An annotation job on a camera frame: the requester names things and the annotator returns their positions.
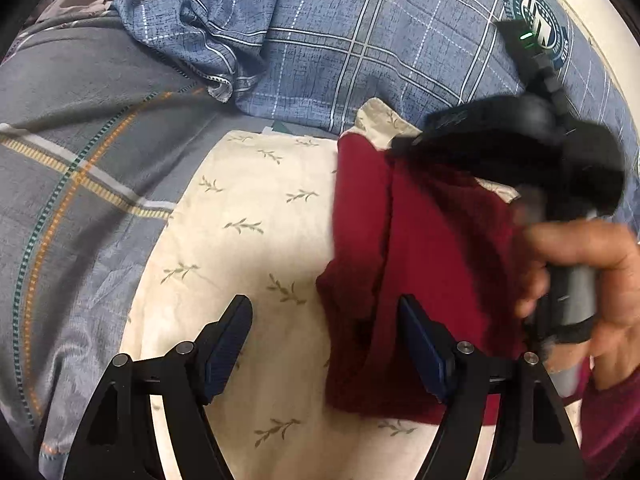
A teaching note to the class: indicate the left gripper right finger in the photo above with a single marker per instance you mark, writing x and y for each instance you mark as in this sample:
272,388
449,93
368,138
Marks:
533,437

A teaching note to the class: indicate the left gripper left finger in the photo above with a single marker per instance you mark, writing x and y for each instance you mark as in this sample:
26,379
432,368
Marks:
116,437

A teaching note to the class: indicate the red fleece garment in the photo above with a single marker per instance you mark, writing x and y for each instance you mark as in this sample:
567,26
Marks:
433,233

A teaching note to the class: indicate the person's right hand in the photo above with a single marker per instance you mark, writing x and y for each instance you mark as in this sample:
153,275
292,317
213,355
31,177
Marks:
612,251

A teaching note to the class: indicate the cream leaf print pillow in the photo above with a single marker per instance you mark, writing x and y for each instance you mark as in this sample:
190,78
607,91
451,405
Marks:
256,220

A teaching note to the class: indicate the grey plaid blanket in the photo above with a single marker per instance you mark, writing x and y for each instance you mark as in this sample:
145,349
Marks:
99,138

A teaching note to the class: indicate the blue plaid pillow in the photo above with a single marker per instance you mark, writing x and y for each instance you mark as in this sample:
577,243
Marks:
315,62

